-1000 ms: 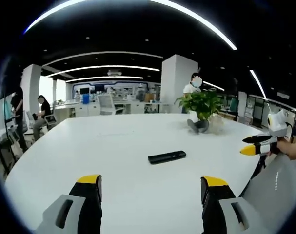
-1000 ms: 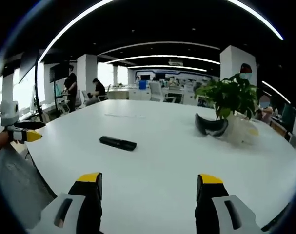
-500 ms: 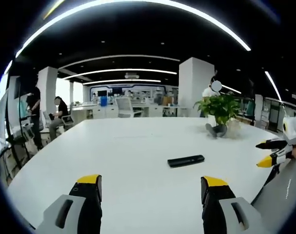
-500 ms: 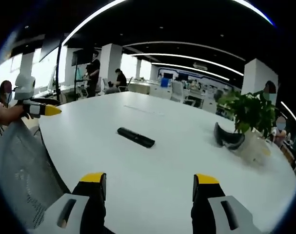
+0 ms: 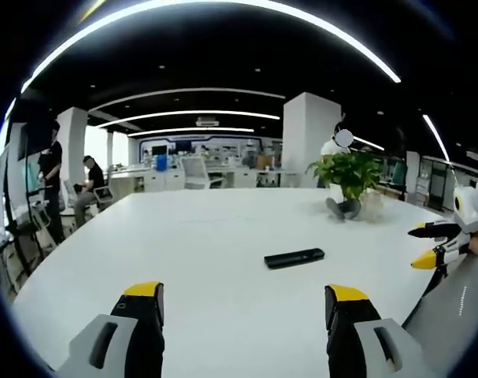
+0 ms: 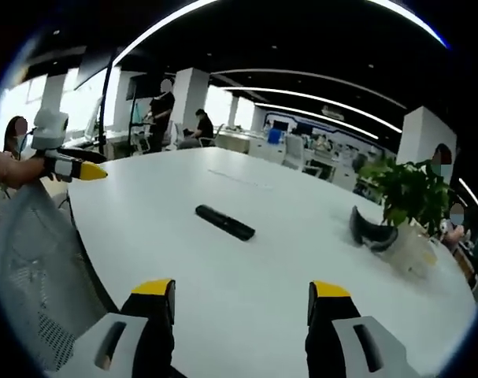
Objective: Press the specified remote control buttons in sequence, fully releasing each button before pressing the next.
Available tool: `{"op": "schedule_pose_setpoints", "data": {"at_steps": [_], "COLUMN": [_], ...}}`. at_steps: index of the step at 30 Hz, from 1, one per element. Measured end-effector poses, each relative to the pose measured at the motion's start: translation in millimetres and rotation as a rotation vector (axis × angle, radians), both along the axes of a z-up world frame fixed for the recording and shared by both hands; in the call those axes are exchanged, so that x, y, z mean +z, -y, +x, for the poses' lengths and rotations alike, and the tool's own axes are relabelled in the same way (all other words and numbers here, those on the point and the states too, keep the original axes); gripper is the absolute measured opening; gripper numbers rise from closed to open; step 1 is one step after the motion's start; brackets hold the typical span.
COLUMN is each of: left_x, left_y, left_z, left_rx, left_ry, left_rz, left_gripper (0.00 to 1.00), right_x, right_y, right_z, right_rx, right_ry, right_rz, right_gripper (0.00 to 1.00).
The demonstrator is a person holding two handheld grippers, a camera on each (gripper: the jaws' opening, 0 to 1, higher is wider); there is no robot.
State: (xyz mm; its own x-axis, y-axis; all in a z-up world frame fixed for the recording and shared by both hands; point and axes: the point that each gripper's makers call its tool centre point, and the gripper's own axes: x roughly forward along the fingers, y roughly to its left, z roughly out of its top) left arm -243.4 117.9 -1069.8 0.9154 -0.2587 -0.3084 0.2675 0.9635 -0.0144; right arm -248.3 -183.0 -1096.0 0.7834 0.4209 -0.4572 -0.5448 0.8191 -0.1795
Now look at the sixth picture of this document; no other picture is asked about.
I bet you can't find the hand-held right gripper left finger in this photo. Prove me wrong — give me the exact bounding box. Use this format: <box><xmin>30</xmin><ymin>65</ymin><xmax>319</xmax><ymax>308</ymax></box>
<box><xmin>54</xmin><ymin>278</ymin><xmax>176</xmax><ymax>378</ymax></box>

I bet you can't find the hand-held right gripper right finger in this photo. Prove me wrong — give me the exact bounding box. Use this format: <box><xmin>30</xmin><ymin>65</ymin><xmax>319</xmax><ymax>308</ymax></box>
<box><xmin>306</xmin><ymin>280</ymin><xmax>421</xmax><ymax>378</ymax></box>

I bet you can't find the black remote control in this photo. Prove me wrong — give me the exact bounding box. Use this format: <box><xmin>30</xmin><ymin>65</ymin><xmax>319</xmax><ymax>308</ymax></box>
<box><xmin>195</xmin><ymin>204</ymin><xmax>257</xmax><ymax>243</ymax></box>

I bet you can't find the person's left hand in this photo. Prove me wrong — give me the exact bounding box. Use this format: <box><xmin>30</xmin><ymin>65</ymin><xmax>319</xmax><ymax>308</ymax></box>
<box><xmin>0</xmin><ymin>146</ymin><xmax>47</xmax><ymax>190</ymax></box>

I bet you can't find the black pole stand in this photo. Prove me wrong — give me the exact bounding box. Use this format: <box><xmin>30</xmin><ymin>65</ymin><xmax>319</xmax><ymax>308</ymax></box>
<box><xmin>96</xmin><ymin>54</ymin><xmax>117</xmax><ymax>158</ymax></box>

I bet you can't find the black and grey headset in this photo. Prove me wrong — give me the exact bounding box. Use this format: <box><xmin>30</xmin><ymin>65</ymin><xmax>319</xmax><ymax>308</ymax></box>
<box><xmin>349</xmin><ymin>205</ymin><xmax>399</xmax><ymax>253</ymax></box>

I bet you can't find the grey mesh office chair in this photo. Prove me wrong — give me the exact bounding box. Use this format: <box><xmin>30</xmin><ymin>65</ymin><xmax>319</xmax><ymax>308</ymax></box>
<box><xmin>0</xmin><ymin>181</ymin><xmax>120</xmax><ymax>373</ymax></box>

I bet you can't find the green potted plant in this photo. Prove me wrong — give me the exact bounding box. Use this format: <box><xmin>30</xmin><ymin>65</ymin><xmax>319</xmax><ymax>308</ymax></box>
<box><xmin>357</xmin><ymin>157</ymin><xmax>454</xmax><ymax>277</ymax></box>

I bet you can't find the white office chair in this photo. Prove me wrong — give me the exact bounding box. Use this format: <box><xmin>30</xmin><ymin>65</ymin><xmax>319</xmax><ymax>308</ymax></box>
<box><xmin>282</xmin><ymin>134</ymin><xmax>307</xmax><ymax>171</ymax></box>

